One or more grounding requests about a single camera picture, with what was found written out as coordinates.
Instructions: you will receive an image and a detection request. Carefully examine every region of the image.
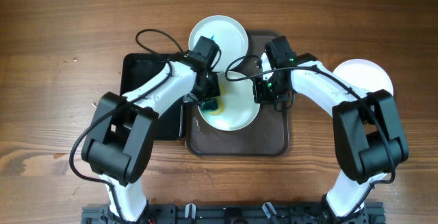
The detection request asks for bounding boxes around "green yellow sponge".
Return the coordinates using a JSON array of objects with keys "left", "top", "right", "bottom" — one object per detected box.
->
[{"left": 198, "top": 84, "right": 226, "bottom": 115}]

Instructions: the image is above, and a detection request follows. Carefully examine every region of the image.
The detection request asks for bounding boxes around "white plate bottom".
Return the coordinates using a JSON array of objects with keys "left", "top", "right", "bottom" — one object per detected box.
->
[{"left": 198, "top": 72, "right": 260, "bottom": 132}]

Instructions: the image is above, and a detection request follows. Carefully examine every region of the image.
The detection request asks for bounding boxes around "white plate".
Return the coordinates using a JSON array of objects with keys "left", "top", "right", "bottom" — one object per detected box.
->
[
  {"left": 198, "top": 72, "right": 260, "bottom": 132},
  {"left": 333, "top": 58, "right": 394, "bottom": 96},
  {"left": 188, "top": 15, "right": 249, "bottom": 72}
]

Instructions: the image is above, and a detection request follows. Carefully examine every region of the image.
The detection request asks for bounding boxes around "white plate top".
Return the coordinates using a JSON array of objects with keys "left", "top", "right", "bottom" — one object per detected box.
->
[{"left": 188, "top": 15, "right": 249, "bottom": 72}]

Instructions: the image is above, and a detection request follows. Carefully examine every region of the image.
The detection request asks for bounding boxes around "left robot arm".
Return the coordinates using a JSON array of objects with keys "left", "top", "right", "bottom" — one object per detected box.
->
[{"left": 74, "top": 55, "right": 219, "bottom": 223}]

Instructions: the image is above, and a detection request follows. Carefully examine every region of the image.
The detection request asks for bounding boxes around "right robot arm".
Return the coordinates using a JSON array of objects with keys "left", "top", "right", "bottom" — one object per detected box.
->
[{"left": 252, "top": 53, "right": 409, "bottom": 223}]

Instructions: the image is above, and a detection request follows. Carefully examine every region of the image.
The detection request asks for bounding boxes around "brown plastic serving tray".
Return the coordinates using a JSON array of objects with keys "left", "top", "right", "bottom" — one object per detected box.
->
[{"left": 185, "top": 29, "right": 291, "bottom": 157}]

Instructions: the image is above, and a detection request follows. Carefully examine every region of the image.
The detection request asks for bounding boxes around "black rectangular tray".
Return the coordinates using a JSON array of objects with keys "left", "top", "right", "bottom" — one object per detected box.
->
[{"left": 120, "top": 53, "right": 185, "bottom": 140}]

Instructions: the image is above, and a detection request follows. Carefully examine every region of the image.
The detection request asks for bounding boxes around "left black cable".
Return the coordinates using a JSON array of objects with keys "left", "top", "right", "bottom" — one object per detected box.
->
[{"left": 68, "top": 28, "right": 185, "bottom": 223}]

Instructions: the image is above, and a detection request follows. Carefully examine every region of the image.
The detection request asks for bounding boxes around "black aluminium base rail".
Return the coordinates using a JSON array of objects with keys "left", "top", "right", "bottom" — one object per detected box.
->
[{"left": 81, "top": 202, "right": 386, "bottom": 224}]

